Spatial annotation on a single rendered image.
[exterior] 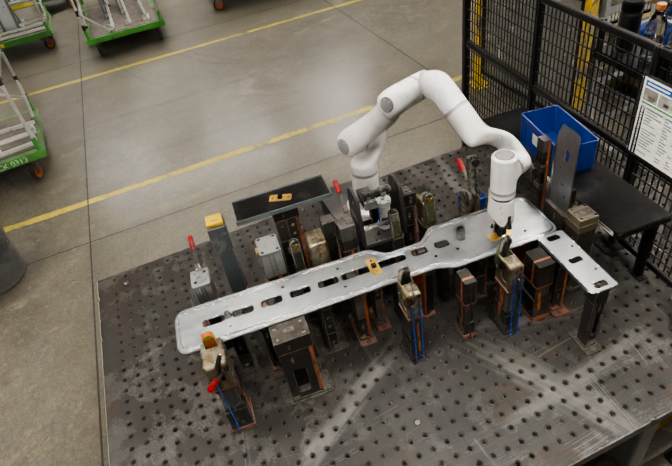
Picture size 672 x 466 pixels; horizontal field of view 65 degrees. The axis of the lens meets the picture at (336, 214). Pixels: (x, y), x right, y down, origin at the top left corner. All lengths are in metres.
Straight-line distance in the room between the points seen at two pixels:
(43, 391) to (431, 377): 2.24
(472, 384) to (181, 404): 1.03
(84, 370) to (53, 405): 0.23
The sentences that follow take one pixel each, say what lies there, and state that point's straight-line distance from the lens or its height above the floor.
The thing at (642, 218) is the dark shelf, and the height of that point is 1.03.
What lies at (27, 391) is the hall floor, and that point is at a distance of 3.52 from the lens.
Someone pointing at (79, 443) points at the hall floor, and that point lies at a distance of 3.13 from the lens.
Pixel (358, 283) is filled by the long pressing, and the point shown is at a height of 1.00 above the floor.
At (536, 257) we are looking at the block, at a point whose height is 0.98.
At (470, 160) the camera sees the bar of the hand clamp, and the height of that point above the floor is 1.20.
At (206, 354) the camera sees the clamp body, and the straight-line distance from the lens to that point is 1.71.
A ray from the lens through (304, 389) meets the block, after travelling 1.93.
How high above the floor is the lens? 2.34
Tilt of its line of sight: 39 degrees down
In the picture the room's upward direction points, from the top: 11 degrees counter-clockwise
